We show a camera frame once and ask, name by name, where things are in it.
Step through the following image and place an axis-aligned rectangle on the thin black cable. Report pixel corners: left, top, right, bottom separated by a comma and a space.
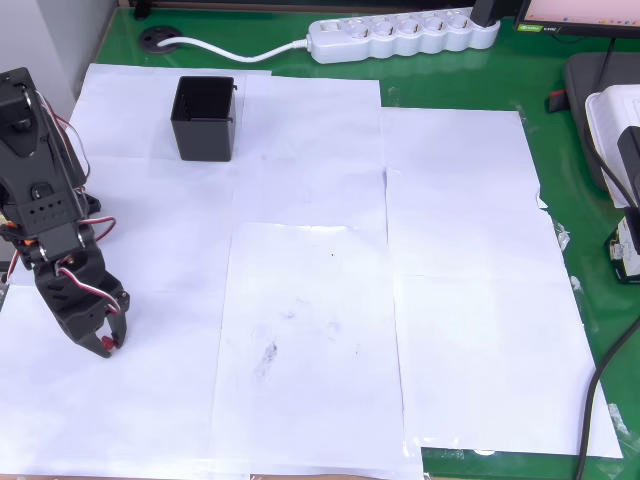
599, 37, 619, 89

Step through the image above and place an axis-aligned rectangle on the thick black cable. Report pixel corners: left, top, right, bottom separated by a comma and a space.
574, 314, 640, 480

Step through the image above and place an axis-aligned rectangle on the white foam container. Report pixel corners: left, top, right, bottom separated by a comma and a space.
583, 84, 640, 209

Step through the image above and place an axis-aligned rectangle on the black plug adapter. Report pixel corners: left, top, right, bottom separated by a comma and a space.
471, 0, 501, 26

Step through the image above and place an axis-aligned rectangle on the grey padded sleeve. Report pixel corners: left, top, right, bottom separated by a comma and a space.
563, 51, 640, 194

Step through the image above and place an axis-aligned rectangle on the white paper sheet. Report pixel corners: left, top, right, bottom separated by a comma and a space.
383, 167, 572, 281
232, 73, 389, 229
208, 221, 426, 479
378, 106, 549, 211
393, 273, 625, 460
0, 283, 251, 480
7, 154, 236, 295
69, 62, 274, 164

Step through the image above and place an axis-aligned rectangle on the white power strip cable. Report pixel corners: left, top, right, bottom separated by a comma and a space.
157, 35, 314, 64

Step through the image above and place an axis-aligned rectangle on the black square cup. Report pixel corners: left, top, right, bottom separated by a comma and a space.
169, 75, 239, 163

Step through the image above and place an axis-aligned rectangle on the black round cable grommet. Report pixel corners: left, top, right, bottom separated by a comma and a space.
138, 25, 184, 54

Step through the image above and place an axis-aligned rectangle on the white power strip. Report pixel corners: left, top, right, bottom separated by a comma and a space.
305, 7, 502, 65

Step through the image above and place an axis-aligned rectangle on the black webcam cable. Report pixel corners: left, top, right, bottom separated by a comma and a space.
596, 144, 640, 211

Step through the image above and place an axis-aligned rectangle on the red white servo cable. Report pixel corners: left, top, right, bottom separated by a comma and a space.
53, 266, 130, 315

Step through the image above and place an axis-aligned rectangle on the red black USB stick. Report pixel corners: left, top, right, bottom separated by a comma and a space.
544, 89, 569, 114

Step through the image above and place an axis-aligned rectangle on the small printed carton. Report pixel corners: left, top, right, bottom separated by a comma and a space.
603, 204, 640, 286

